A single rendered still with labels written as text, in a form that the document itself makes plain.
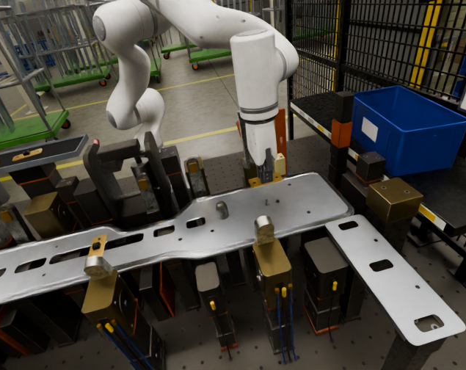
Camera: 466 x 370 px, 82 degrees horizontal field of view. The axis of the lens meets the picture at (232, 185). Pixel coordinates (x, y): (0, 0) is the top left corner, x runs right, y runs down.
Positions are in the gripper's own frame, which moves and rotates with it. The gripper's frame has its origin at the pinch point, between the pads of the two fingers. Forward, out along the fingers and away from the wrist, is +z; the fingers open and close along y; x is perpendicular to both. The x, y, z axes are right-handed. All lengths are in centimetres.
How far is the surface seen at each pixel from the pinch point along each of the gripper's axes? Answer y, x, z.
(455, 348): 35, 35, 40
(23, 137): -344, -251, 84
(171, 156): -18.2, -23.3, -1.4
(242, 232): 7.9, -9.2, 10.4
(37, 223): -12, -64, 6
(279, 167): -10.7, 7.7, 7.0
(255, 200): -2.9, -2.6, 10.5
